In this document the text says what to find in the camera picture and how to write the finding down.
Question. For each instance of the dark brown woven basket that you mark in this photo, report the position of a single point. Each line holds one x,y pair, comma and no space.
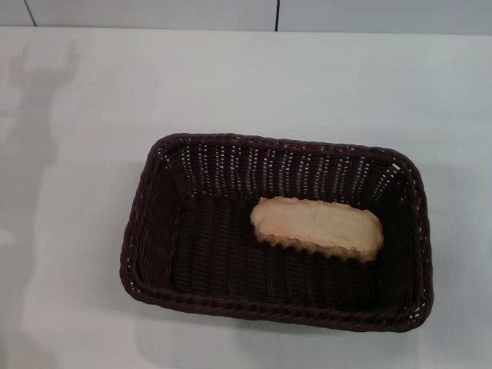
215,246

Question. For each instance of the orange striped bread loaf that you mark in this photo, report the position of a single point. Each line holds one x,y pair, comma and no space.
315,227

